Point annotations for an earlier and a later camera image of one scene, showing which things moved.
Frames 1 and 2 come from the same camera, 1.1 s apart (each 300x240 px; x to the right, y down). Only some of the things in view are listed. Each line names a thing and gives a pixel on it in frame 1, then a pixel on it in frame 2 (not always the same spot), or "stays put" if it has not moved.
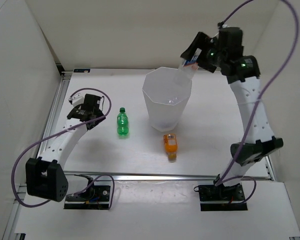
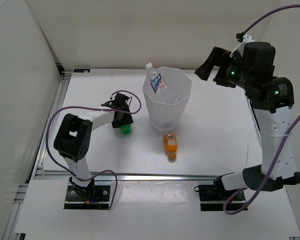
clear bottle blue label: (186, 73) -> (157, 83)
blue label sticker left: (81, 70) stays put
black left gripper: (98, 121) -> (127, 119)
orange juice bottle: (171, 144) stays put
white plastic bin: (166, 101) stays put
